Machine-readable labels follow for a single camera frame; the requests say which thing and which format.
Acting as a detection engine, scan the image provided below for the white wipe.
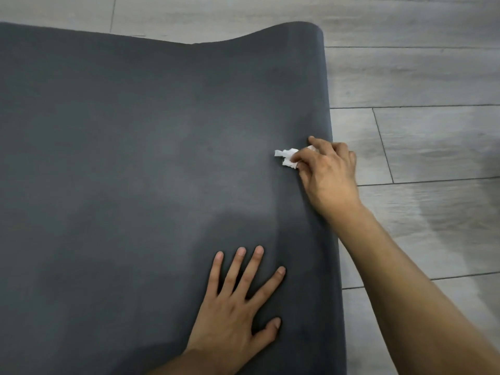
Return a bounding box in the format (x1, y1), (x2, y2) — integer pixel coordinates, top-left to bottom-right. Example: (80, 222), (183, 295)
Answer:
(273, 145), (319, 170)

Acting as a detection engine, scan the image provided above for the person's right forearm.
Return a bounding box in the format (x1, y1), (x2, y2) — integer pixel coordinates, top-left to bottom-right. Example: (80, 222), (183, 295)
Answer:
(328, 203), (500, 375)

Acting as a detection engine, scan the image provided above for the dark grey yoga mat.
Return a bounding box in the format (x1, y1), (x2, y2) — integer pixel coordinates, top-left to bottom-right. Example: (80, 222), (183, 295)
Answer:
(0, 21), (348, 375)

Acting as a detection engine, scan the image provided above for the person's right hand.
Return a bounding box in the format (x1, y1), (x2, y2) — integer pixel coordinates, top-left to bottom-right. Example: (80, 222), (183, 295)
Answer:
(290, 135), (362, 219)

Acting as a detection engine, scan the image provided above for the person's left hand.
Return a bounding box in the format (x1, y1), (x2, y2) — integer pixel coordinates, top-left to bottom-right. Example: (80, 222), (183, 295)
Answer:
(183, 245), (287, 375)

